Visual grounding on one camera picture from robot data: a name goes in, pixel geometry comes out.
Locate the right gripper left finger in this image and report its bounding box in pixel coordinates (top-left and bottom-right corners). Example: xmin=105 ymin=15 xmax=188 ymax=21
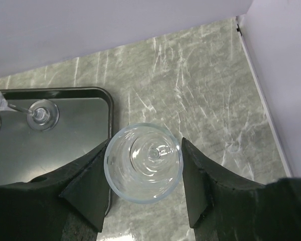
xmin=0 ymin=142 xmax=109 ymax=240

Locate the black rectangular tray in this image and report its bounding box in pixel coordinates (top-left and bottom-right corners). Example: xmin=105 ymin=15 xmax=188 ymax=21
xmin=0 ymin=86 xmax=115 ymax=219

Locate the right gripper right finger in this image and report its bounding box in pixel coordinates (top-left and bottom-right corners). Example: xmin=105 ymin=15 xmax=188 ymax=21
xmin=181 ymin=139 xmax=301 ymax=240

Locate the clear flute glass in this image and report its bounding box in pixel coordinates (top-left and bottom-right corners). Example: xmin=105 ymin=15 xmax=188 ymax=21
xmin=104 ymin=123 xmax=184 ymax=204

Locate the champagne flute with dark mark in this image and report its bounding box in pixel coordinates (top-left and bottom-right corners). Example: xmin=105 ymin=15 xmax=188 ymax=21
xmin=0 ymin=91 xmax=59 ymax=132

